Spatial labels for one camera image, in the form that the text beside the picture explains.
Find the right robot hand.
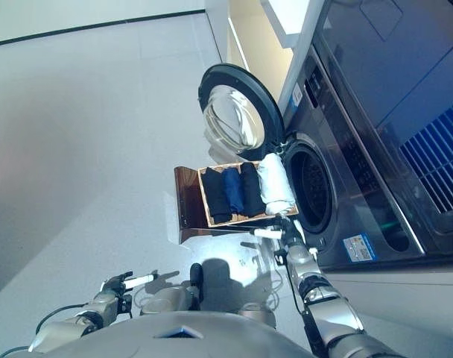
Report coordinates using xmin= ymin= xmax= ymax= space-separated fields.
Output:
xmin=254 ymin=216 xmax=306 ymax=255

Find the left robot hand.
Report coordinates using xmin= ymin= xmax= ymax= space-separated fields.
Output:
xmin=99 ymin=271 xmax=159 ymax=299

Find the white cloth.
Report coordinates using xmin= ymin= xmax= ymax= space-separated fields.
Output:
xmin=256 ymin=152 xmax=297 ymax=216

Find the black cloth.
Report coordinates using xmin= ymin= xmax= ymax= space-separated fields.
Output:
xmin=202 ymin=167 xmax=231 ymax=223
xmin=240 ymin=163 xmax=267 ymax=218

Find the round glass washing machine door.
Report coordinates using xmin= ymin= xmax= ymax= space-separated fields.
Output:
xmin=197 ymin=63 xmax=287 ymax=157

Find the grey front-load washing machine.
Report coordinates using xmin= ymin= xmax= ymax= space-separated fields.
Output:
xmin=276 ymin=0 xmax=453 ymax=273

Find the wicker laundry basket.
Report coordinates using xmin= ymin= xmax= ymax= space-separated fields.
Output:
xmin=198 ymin=160 xmax=300 ymax=228

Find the left silver robot leg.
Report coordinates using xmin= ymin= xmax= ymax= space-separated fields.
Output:
xmin=140 ymin=263 xmax=205 ymax=318

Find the silver robot leg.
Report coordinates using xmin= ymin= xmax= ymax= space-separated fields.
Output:
xmin=140 ymin=263 xmax=205 ymax=318
xmin=236 ymin=301 xmax=282 ymax=325

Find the white blue energy label sticker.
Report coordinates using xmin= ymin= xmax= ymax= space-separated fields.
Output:
xmin=343 ymin=233 xmax=377 ymax=263

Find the blue folded cloth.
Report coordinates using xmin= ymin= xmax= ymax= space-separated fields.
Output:
xmin=222 ymin=168 xmax=246 ymax=213

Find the silver robot torso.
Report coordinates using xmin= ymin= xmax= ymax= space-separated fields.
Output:
xmin=25 ymin=311 xmax=324 ymax=358

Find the right silver robot leg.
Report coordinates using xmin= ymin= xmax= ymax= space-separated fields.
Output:
xmin=236 ymin=301 xmax=282 ymax=325

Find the brown glossy side table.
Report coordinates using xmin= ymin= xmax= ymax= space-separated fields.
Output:
xmin=174 ymin=166 xmax=276 ymax=245

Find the blue white QR code sticker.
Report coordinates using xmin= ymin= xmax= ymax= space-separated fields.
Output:
xmin=292 ymin=84 xmax=306 ymax=113

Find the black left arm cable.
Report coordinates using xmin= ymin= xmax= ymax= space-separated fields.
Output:
xmin=35 ymin=303 xmax=88 ymax=336

